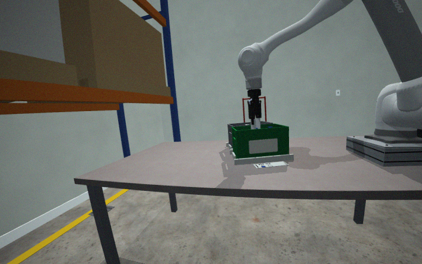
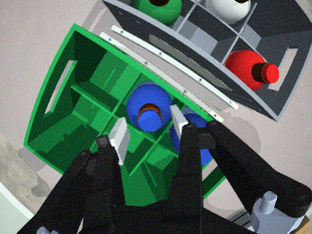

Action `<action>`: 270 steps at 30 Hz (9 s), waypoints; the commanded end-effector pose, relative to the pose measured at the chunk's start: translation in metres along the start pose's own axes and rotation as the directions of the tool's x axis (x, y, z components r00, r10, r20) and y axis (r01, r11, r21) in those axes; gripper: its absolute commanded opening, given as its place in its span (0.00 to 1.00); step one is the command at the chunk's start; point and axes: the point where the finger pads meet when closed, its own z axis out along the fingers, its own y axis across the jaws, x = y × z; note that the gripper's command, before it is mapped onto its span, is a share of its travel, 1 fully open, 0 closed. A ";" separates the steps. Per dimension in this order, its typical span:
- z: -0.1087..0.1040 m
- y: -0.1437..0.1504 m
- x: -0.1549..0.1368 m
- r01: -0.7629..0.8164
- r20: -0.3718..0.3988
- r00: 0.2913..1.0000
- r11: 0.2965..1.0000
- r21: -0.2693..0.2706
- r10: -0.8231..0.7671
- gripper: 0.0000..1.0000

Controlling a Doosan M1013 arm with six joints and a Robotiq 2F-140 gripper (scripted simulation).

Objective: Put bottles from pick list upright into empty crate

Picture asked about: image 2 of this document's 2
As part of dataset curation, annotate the blue plastic bottle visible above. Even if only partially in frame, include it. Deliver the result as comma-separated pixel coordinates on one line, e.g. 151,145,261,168
168,105,213,165
127,81,173,132

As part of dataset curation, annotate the white bottle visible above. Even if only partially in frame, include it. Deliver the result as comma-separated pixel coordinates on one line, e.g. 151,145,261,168
200,0,251,25

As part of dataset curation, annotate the red bottle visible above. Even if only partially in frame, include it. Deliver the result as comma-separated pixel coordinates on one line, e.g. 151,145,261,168
223,50,279,92

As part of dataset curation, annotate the green plastic crate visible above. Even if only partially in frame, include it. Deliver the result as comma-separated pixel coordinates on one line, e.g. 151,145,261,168
23,23,215,207

